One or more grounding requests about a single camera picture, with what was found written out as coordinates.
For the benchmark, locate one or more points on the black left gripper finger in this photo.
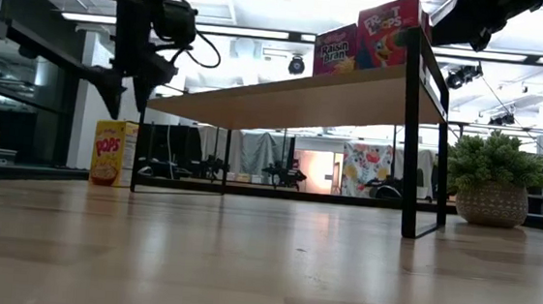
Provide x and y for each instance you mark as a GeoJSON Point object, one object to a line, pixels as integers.
{"type": "Point", "coordinates": [148, 86]}
{"type": "Point", "coordinates": [111, 91]}

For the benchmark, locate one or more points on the yellow Corn Pops cereal box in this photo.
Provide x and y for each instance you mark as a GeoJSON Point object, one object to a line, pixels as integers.
{"type": "Point", "coordinates": [108, 154]}

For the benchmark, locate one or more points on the red Froot Loops cereal box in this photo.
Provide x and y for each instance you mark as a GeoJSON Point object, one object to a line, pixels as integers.
{"type": "Point", "coordinates": [387, 35]}

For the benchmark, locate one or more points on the purple Raisin Bran cereal box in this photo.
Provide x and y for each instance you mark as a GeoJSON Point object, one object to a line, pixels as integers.
{"type": "Point", "coordinates": [333, 50]}

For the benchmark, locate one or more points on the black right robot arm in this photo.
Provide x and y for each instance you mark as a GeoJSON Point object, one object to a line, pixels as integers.
{"type": "Point", "coordinates": [526, 4]}

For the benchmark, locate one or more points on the black background robot arm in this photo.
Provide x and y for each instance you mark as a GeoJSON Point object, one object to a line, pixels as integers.
{"type": "Point", "coordinates": [209, 166]}
{"type": "Point", "coordinates": [154, 168]}
{"type": "Point", "coordinates": [284, 175]}
{"type": "Point", "coordinates": [385, 190]}

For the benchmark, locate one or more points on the black track light cluster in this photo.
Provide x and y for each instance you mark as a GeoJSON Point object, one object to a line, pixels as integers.
{"type": "Point", "coordinates": [502, 119]}
{"type": "Point", "coordinates": [453, 81]}

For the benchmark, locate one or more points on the black partition panel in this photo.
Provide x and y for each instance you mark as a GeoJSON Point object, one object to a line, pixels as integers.
{"type": "Point", "coordinates": [184, 145]}

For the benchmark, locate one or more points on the long ceiling light bar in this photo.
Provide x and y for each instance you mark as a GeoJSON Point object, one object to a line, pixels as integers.
{"type": "Point", "coordinates": [252, 32]}

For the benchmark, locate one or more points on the grey fabric backdrop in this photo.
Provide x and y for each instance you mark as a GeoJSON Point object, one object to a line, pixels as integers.
{"type": "Point", "coordinates": [257, 151]}

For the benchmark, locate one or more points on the black round ceiling spotlight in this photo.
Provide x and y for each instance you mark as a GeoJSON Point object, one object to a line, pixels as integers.
{"type": "Point", "coordinates": [296, 65]}

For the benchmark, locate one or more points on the white fabric backdrop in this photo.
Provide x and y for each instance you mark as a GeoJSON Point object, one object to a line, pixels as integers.
{"type": "Point", "coordinates": [420, 168]}

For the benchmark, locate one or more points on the floral patterned cloth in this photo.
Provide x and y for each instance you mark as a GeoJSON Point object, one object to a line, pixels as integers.
{"type": "Point", "coordinates": [362, 171]}

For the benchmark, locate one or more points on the green plant in beige pot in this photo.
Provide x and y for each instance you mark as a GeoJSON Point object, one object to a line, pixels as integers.
{"type": "Point", "coordinates": [491, 203]}

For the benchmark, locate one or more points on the peach backdrop panel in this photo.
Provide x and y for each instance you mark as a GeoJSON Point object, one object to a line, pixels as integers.
{"type": "Point", "coordinates": [318, 170]}

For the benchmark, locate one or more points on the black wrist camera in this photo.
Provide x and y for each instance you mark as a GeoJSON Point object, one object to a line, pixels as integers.
{"type": "Point", "coordinates": [175, 23]}

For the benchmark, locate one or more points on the wooden shelf with black frame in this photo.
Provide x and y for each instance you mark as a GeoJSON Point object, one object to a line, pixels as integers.
{"type": "Point", "coordinates": [304, 101]}

